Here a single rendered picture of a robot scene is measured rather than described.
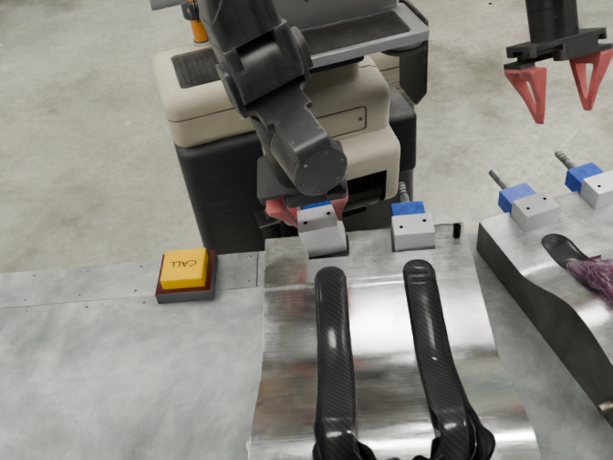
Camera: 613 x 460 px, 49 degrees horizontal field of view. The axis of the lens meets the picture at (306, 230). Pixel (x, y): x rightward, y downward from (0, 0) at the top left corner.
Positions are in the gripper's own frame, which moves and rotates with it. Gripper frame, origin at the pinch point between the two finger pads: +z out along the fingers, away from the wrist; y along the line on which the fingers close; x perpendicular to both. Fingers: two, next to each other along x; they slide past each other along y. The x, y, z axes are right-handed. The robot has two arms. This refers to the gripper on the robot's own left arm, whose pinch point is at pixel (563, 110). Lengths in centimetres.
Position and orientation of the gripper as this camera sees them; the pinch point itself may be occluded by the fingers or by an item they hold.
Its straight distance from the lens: 92.6
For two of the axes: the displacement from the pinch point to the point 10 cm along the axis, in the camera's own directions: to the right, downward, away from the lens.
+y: 9.5, -2.8, 1.5
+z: 2.3, 9.3, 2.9
